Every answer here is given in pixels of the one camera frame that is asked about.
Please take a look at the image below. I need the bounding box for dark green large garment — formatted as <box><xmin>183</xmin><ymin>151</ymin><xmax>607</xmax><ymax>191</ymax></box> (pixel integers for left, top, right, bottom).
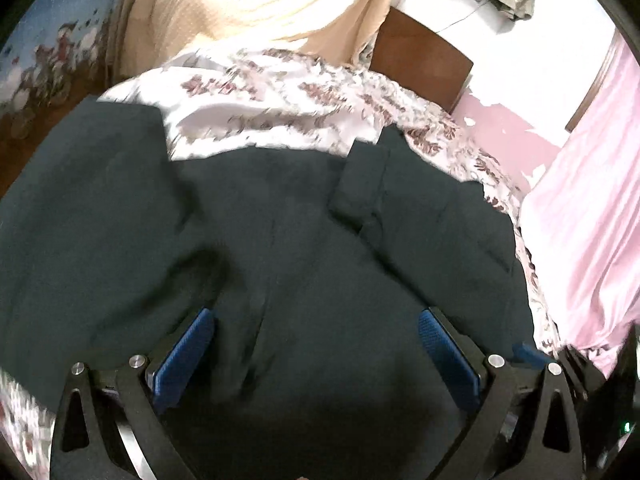
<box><xmin>1</xmin><ymin>101</ymin><xmax>534</xmax><ymax>479</ymax></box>

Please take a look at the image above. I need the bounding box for pink curtain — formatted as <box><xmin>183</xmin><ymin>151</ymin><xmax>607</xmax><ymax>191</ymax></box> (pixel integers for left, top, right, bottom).
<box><xmin>520</xmin><ymin>46</ymin><xmax>639</xmax><ymax>375</ymax></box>

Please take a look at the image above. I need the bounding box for floral satin bedspread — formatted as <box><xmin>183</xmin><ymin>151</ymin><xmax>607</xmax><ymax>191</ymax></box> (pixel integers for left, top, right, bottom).
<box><xmin>0</xmin><ymin>48</ymin><xmax>561</xmax><ymax>480</ymax></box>

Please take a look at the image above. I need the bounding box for blue patterned cartoon fabric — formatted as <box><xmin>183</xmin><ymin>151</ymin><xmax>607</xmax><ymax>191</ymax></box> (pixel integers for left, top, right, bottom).
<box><xmin>1</xmin><ymin>0</ymin><xmax>122</xmax><ymax>192</ymax></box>

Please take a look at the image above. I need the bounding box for brown wooden headboard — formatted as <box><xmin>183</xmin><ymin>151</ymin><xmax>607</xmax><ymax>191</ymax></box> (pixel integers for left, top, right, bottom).
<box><xmin>370</xmin><ymin>8</ymin><xmax>473</xmax><ymax>113</ymax></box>

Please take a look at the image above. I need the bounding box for beige draped cloth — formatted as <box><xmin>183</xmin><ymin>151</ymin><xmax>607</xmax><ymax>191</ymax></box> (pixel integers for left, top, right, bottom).
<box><xmin>113</xmin><ymin>0</ymin><xmax>392</xmax><ymax>77</ymax></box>

